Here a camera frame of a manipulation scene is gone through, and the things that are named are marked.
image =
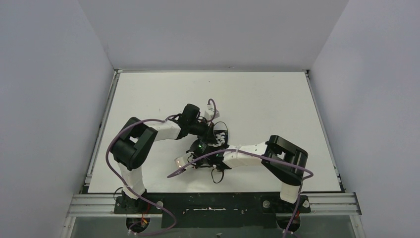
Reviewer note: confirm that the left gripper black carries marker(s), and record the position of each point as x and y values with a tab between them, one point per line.
212	132

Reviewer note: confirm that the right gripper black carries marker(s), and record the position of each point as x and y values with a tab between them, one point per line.
197	165

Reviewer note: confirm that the white shoelace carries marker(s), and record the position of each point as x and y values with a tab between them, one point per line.
221	138

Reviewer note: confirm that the black white canvas sneaker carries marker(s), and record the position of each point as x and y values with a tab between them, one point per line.
220	125

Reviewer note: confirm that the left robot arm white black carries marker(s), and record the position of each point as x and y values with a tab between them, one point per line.
132	145

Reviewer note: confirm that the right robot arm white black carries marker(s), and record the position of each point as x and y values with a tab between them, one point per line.
285	160

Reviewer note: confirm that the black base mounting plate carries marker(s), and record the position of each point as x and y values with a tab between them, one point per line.
217	210

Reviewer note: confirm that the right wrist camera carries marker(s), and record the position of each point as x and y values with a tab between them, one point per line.
181	161

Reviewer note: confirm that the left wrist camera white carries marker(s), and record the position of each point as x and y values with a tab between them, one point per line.
210	115

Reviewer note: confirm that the aluminium frame rail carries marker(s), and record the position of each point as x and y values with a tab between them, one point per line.
321	204

